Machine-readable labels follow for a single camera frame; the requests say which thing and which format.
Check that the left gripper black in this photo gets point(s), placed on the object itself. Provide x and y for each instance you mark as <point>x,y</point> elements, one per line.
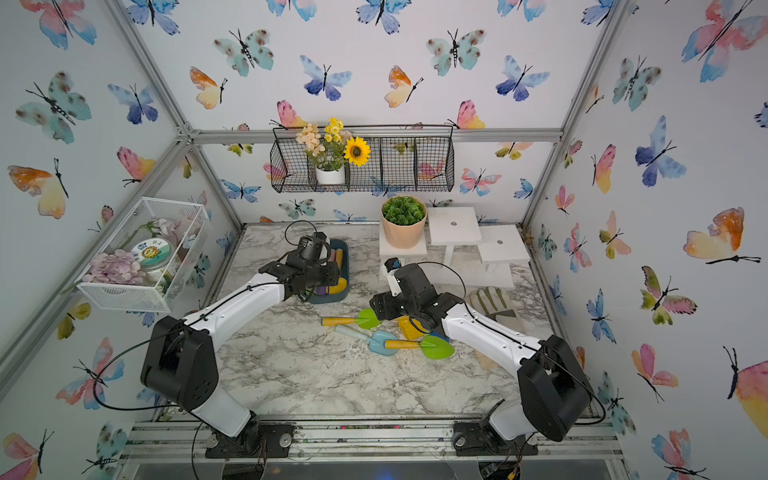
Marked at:
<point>334,273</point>

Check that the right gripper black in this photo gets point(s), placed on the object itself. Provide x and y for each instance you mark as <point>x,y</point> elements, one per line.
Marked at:
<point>383,302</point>

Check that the green shovel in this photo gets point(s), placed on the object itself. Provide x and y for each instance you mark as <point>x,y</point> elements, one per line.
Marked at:
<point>366,319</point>
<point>433,347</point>

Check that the light blue shovel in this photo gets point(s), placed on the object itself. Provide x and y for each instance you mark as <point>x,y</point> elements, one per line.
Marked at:
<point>375,341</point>

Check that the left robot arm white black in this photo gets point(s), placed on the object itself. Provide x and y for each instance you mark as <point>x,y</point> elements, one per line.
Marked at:
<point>180,362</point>

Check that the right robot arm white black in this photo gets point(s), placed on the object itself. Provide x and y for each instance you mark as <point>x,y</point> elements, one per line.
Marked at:
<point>553,388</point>

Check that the dark teal storage box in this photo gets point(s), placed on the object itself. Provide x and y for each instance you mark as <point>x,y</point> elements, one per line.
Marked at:
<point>339,258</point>

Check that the white tiered stand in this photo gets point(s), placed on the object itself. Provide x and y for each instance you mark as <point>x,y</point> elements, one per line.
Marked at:
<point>453,248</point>

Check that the terracotta pot green plant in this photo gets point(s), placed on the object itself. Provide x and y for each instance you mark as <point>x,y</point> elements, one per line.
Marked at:
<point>403,221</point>

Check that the white pot with flowers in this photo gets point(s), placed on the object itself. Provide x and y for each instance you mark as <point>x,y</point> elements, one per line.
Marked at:
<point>331,150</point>

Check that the round green tin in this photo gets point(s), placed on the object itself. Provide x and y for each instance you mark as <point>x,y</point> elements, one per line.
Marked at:
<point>152,253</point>

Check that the pink artificial flowers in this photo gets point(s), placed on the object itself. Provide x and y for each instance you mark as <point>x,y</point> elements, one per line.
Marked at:
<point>118,268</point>

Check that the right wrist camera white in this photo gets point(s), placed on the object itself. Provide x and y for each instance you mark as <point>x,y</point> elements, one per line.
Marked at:
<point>389,269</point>

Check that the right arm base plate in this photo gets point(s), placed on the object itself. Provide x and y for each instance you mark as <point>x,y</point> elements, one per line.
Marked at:
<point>486,438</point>

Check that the white wire basket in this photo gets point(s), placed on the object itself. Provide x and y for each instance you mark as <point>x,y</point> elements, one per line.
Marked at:
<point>186,226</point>

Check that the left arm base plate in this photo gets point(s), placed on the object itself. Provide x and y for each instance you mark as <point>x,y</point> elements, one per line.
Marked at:
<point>259,440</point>

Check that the aluminium front rail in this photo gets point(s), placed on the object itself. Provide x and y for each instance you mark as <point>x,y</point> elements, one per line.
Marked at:
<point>389,439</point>

